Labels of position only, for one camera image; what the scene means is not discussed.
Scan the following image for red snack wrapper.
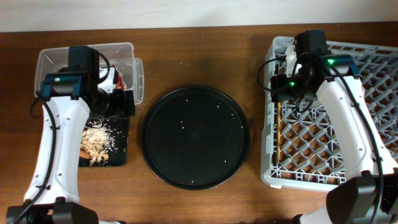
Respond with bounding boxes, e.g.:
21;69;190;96
113;65;126;90

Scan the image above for nut shell scraps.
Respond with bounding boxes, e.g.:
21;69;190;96
80;120;119;167

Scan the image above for orange carrot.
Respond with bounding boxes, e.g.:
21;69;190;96
80;150;90;159

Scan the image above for wooden chopstick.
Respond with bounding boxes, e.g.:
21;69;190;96
277;102;281;164

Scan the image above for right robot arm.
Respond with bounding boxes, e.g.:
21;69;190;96
271;30;397;223

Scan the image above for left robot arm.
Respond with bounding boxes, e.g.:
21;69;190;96
6;45;136;223

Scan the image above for grey dishwasher rack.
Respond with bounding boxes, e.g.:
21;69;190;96
260;41;397;192

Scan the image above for black rectangular tray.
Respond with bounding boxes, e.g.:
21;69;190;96
78;118;129;167

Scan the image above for clear plastic bin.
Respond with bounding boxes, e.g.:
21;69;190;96
34;42;144;105

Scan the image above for round black serving tray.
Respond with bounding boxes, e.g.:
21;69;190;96
141;86;251;190

